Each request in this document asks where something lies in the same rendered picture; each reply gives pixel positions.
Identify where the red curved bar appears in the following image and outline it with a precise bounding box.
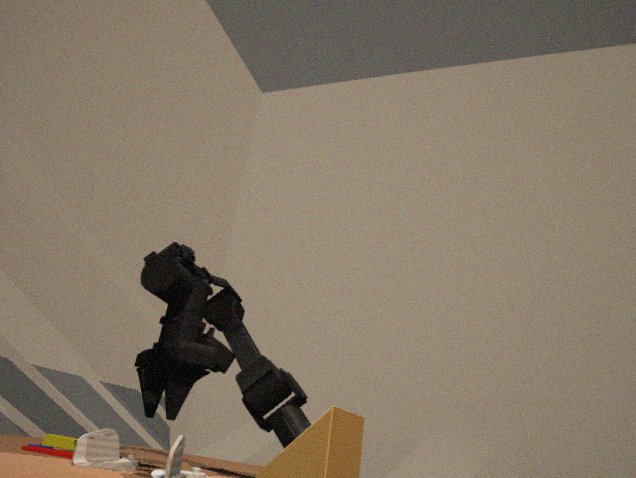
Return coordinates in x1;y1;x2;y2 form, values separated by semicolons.
21;446;74;459

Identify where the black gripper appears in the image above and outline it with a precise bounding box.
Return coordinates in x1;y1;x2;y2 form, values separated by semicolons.
134;309;219;421

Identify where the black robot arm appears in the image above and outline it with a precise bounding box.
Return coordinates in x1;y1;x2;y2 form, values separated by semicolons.
140;242;311;449

